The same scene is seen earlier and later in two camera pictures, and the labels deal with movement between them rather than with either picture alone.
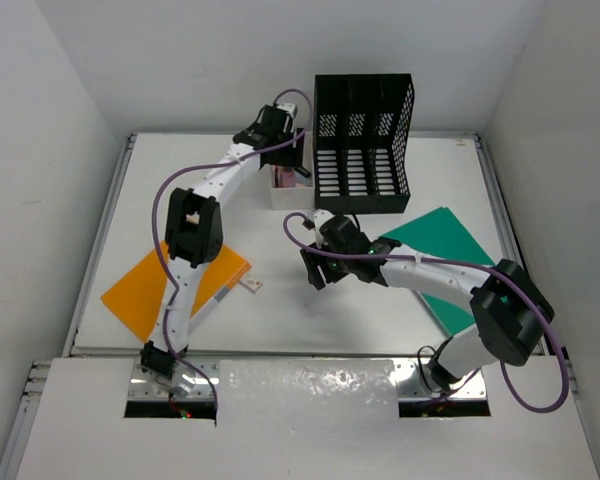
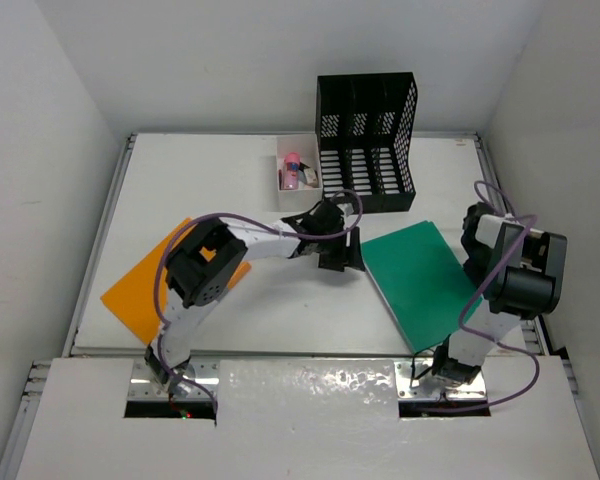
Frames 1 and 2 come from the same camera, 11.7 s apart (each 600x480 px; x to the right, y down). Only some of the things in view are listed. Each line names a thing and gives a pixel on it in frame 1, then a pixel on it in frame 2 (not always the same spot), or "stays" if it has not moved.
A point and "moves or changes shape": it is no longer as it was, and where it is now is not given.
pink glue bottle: x=288 y=178 stays
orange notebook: x=138 y=296 stays
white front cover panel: x=304 y=420 stays
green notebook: x=439 y=232 moves or changes shape
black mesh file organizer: x=362 y=124 stays
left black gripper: x=293 y=156 → x=339 y=260
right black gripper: x=317 y=277 → x=474 y=274
